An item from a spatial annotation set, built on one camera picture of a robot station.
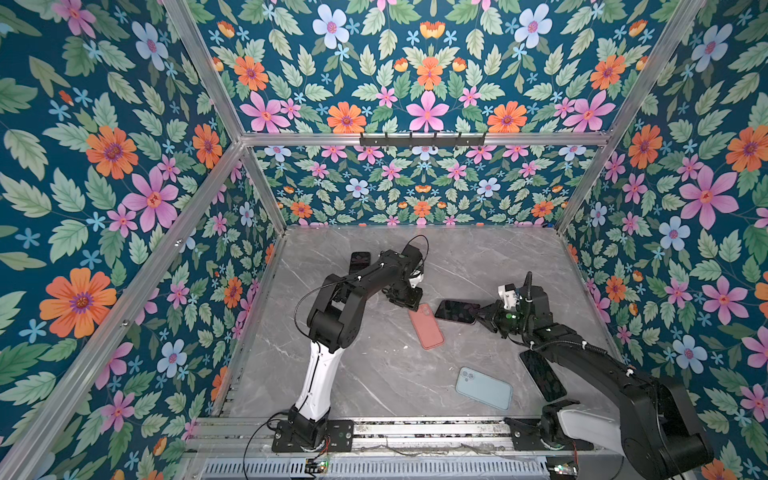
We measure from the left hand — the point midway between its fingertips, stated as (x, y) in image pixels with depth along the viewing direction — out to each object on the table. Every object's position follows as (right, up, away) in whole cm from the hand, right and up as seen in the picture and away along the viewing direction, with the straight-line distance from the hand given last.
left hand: (417, 300), depth 95 cm
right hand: (+15, -1, -11) cm, 19 cm away
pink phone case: (+3, -8, -1) cm, 9 cm away
